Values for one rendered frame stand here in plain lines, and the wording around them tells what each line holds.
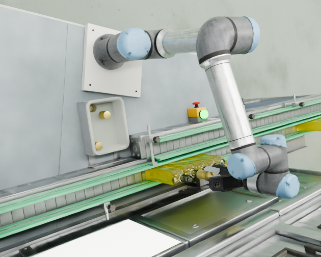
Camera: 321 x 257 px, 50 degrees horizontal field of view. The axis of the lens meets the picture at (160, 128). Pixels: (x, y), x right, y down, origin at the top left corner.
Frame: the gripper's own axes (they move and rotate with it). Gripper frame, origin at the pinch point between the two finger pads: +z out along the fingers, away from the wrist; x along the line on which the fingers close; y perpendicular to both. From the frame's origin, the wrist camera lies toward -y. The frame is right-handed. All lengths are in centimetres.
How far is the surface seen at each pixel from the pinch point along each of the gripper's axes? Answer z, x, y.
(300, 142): 29, -10, 113
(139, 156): 29.3, 7.2, -9.5
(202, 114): 32.1, 19.1, 32.4
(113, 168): 28.8, 5.1, -23.1
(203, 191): 15.9, -12.5, 12.0
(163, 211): 12.5, -12.9, -12.7
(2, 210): 20, 3, -67
